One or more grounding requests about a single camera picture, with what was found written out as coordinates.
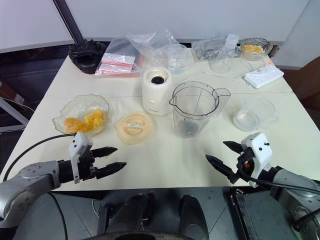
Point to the red white packet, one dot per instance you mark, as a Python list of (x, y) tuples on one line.
[(117, 59), (113, 69)]

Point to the clear glass beaker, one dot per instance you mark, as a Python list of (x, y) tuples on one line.
[(178, 62)]

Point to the dark slanted pole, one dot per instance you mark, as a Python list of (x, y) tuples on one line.
[(72, 22)]

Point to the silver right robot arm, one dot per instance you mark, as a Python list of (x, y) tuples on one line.
[(292, 176)]

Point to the orange snacks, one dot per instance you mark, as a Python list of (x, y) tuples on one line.
[(251, 48)]

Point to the dark rounded shape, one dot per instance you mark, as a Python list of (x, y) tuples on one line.
[(132, 212), (192, 217)]

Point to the scalloped clear glass bowl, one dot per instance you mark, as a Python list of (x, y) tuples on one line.
[(75, 106)]

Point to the dark brown cabinet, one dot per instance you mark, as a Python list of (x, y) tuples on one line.
[(305, 82)]

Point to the clear blender jug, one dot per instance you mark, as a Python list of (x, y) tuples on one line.
[(191, 117)]

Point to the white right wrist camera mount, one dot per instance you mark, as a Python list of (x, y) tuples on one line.
[(261, 155)]

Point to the white blender base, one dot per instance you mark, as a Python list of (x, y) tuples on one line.
[(156, 100)]

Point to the orange fruit chunk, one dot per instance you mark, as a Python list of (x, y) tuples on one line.
[(99, 117), (89, 123)]

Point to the white power strip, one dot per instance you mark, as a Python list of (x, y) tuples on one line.
[(265, 77)]

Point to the plastic bag with red packets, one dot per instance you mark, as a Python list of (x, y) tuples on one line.
[(120, 47)]

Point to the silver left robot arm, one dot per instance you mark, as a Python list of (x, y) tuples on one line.
[(25, 180)]

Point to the plastic bag with dark contents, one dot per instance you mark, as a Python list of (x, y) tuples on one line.
[(206, 48)]

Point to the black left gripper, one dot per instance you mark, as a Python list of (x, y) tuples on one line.
[(88, 166)]

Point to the white metal frame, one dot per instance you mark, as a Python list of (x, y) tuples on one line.
[(12, 111)]

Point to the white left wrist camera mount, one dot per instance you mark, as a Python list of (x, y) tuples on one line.
[(79, 143)]

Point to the clear measuring cup with water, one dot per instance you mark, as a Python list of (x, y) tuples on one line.
[(250, 117)]

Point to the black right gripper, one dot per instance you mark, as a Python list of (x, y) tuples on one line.
[(245, 162)]

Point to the crumpled clear plastic bag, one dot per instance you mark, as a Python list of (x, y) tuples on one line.
[(150, 45)]

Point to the clear funnel cup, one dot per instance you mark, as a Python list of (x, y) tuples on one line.
[(221, 65)]

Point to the cream blender lid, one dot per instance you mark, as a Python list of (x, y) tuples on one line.
[(134, 128)]

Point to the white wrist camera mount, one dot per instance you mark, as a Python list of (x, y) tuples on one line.
[(79, 143), (261, 155)]

